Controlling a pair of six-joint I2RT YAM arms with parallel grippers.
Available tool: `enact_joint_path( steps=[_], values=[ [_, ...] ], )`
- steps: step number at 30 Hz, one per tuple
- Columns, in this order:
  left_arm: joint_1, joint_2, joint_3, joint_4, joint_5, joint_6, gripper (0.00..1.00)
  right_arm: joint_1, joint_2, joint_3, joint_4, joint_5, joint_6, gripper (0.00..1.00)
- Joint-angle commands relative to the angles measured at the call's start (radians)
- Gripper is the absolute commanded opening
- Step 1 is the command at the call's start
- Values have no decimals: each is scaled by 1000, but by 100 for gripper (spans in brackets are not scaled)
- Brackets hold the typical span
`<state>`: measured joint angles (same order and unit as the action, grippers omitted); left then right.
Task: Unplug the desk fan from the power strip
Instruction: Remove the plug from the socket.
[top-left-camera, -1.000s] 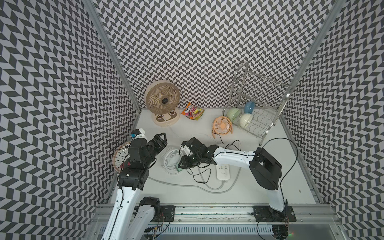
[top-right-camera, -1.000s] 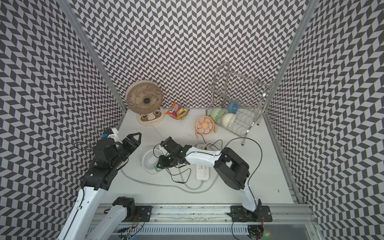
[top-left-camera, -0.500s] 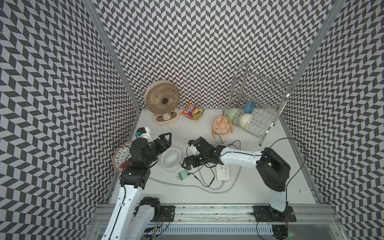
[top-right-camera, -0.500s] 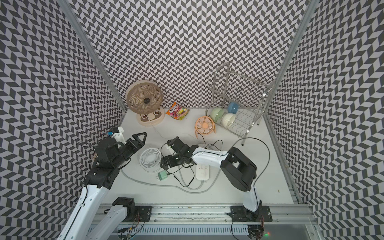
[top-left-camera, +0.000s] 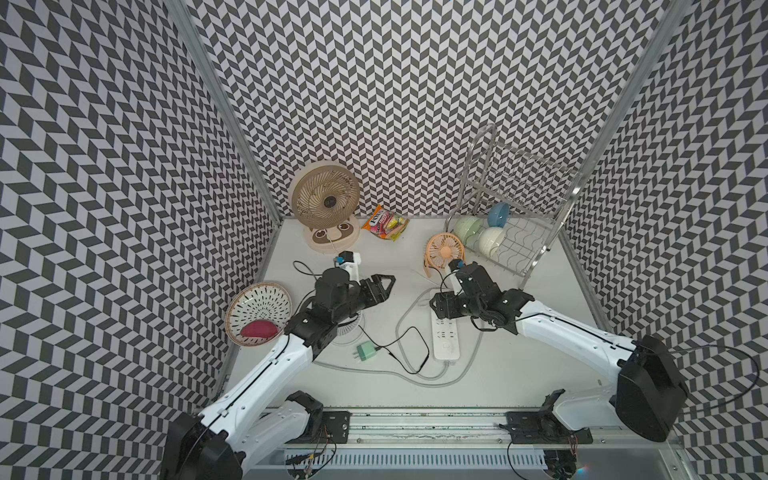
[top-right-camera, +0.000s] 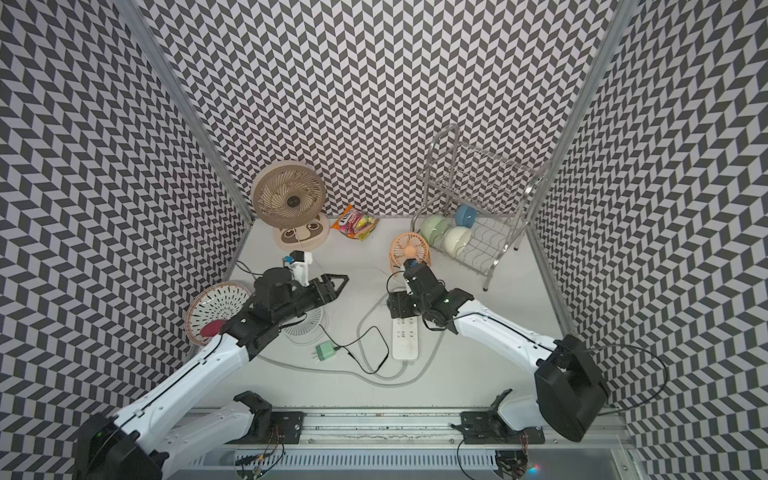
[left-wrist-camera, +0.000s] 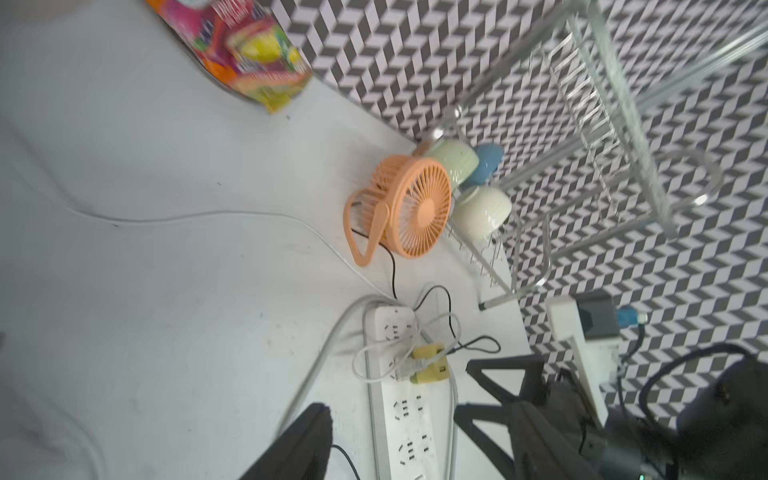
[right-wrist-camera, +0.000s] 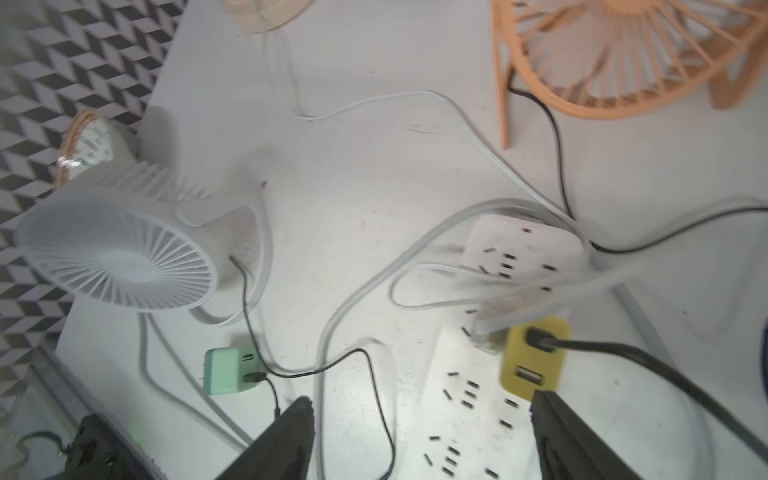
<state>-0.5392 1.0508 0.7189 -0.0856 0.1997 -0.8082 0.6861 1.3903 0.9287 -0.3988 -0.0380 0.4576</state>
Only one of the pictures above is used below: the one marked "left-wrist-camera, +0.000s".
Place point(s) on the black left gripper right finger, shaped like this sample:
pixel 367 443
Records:
pixel 539 450

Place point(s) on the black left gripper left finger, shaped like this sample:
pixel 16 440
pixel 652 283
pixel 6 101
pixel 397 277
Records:
pixel 302 451

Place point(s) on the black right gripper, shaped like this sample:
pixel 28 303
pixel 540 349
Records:
pixel 600 438

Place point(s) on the yellow plug adapter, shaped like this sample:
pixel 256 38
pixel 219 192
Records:
pixel 430 364

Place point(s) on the white power strip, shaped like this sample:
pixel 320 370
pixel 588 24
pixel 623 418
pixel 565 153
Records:
pixel 402 431

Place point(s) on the small orange desk fan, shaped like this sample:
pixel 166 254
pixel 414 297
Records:
pixel 405 206

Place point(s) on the cream ceramic bowl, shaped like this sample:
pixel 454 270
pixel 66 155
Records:
pixel 480 211

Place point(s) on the green ceramic bowl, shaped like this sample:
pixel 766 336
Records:
pixel 457 157

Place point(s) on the silver metal dish rack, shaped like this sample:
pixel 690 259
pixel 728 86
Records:
pixel 573 44

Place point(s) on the colourful snack bag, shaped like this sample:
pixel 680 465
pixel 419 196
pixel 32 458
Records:
pixel 241 46

